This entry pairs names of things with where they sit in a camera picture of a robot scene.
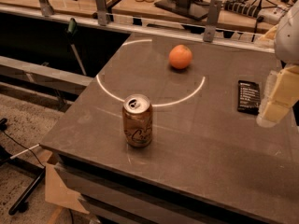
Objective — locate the orange soda can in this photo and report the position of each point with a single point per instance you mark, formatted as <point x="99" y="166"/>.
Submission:
<point x="137" y="120"/>

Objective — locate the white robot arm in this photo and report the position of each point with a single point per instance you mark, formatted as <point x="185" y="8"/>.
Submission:
<point x="286" y="44"/>

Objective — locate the black monitor stand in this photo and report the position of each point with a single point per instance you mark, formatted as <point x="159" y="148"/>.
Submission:
<point x="185" y="8"/>

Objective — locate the metal bracket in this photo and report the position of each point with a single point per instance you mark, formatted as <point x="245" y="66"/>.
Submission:
<point x="102" y="12"/>
<point x="46" y="8"/>
<point x="212" y="20"/>

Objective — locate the metal bracket middle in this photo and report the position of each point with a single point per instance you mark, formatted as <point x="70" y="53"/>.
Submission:
<point x="102" y="12"/>

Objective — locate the black snack bar packet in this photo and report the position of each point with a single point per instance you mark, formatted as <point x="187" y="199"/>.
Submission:
<point x="248" y="97"/>

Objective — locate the metal bracket right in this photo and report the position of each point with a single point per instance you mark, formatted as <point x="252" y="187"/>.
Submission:
<point x="212" y="20"/>

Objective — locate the orange fruit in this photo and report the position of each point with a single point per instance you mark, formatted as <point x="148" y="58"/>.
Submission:
<point x="180" y="57"/>

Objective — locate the black power strip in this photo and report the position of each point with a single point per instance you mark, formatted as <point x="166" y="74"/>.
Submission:
<point x="242" y="8"/>

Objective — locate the metal bracket left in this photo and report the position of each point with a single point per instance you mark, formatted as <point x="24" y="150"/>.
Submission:
<point x="46" y="8"/>

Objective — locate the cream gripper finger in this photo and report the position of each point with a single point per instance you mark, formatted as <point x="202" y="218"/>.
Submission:
<point x="281" y="93"/>
<point x="267" y="40"/>

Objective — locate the white power adapter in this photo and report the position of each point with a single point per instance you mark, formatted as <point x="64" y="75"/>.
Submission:
<point x="272" y="15"/>

